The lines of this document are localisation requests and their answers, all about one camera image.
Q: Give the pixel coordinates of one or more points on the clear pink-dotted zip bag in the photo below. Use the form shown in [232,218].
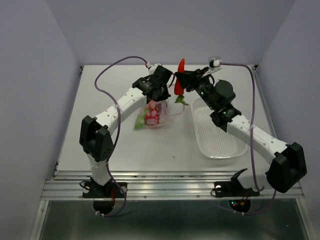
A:
[143,111]

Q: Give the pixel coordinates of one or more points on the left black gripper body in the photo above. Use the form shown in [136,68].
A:
[161,98]

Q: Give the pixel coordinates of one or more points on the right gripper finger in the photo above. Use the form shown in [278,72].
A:
[190,74]
[189,84]

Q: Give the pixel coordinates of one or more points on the orange toy carrot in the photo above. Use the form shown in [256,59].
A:
[178,89]

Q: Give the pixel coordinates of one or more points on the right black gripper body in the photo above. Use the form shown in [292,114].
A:
[204,88]

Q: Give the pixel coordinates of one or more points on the purple toy eggplant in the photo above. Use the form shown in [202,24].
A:
[163,110]

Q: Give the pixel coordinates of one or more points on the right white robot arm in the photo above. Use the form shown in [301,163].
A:
[287,164]

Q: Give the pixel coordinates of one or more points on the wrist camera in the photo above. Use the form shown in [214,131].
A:
[152,67]
[214,62]

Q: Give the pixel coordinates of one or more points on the red toy bell pepper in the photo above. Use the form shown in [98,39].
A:
[152,118]

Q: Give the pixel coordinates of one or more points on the green toy bitter gourd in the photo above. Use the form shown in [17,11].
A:
[139,122]

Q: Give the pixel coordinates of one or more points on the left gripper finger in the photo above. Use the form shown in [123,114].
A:
[164,93]
[154,95]

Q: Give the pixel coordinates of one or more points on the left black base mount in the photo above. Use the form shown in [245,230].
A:
[108,200]

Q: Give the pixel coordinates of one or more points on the orange toy pumpkin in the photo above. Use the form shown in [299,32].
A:
[151,105]

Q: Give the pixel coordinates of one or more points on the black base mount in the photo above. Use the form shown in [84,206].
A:
[108,200]
[240,196]

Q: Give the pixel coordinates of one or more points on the white perforated plastic basket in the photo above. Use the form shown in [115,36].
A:
[213,142]

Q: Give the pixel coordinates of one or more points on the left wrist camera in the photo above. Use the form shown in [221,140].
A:
[152,67]

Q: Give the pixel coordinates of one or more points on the aluminium rail frame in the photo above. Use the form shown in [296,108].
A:
[142,186]

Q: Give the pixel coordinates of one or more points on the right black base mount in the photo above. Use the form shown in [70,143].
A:
[240,196]

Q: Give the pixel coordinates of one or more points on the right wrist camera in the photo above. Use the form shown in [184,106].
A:
[214,62]

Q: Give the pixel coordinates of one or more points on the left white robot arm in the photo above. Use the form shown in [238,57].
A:
[96,132]

